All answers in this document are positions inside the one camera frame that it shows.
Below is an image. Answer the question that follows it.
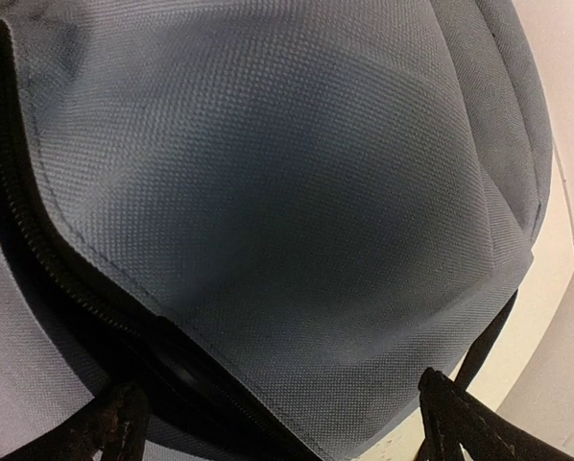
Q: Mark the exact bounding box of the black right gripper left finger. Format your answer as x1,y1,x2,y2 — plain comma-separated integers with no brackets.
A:
25,382,150,460

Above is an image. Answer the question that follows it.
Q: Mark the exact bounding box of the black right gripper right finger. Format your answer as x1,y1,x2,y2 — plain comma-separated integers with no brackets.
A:
416,368,551,460

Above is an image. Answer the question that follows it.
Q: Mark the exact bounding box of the blue grey backpack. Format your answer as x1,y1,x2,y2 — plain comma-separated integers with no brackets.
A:
0,1,552,460

